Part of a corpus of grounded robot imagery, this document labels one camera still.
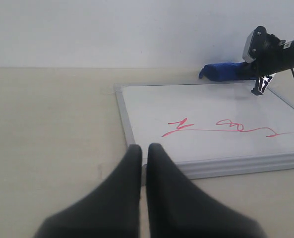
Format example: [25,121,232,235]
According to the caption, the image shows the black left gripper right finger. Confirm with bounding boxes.
[146,143,267,238]

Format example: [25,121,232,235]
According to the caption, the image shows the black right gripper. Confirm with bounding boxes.
[250,25,286,95]

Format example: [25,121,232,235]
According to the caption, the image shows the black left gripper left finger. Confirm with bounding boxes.
[34,144,142,238]

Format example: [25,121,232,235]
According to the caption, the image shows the blue cloth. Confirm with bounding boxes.
[198,62,257,82]

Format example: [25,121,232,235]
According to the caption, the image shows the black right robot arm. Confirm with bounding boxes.
[247,26,294,96]

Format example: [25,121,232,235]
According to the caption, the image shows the white board with aluminium frame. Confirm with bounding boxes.
[114,82,294,179]

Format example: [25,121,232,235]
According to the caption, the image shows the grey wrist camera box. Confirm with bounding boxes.
[242,30,255,63]

